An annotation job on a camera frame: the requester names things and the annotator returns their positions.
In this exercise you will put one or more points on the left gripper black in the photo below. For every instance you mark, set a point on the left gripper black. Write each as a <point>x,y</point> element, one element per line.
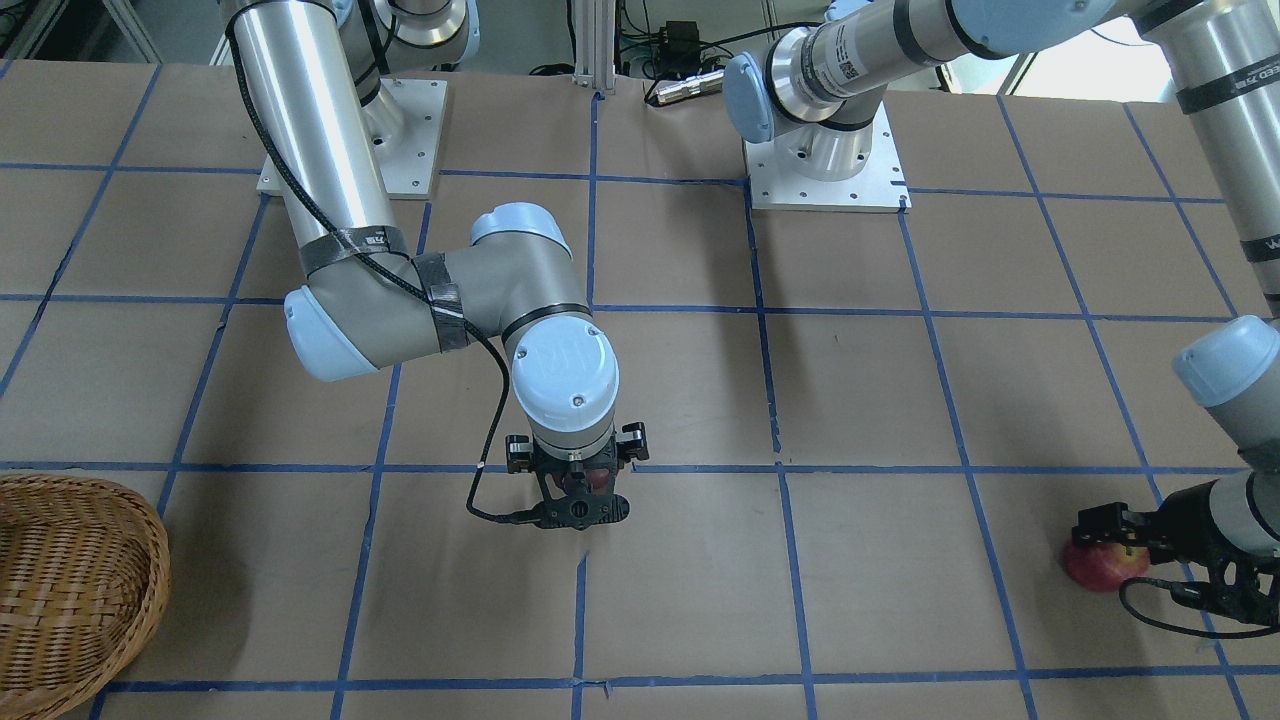
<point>1183,527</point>

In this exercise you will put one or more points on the dark purple apple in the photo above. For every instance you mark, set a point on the dark purple apple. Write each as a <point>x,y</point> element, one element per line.
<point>580,480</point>

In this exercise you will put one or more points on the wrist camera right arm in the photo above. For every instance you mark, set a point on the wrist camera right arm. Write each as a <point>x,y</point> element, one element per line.
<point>581,512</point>

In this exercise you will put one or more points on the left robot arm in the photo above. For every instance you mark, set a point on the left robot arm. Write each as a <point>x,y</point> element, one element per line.
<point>1104,275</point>

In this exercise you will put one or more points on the wicker basket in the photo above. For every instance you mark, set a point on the wicker basket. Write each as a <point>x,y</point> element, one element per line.
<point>85,581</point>

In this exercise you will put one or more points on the red apple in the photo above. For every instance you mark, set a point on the red apple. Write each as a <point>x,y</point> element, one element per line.
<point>1104,567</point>

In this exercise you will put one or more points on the aluminium frame post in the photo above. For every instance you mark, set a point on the aluminium frame post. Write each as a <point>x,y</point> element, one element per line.
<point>594,44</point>

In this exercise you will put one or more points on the metal cylinder connector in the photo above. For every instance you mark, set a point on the metal cylinder connector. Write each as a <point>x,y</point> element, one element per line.
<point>690,88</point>

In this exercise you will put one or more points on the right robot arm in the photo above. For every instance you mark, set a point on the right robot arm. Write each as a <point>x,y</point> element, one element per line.
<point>310,75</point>

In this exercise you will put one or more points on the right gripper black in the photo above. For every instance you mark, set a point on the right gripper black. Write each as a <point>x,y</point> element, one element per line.
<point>519,455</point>

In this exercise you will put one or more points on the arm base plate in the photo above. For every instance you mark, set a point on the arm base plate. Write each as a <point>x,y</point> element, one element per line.
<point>398,133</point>
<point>815,168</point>

